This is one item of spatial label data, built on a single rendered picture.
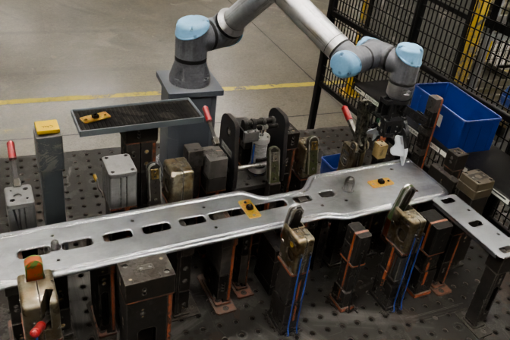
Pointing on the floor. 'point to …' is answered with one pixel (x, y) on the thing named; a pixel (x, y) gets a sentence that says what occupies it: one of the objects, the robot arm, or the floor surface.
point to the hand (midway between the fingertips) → (388, 153)
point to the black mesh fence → (420, 41)
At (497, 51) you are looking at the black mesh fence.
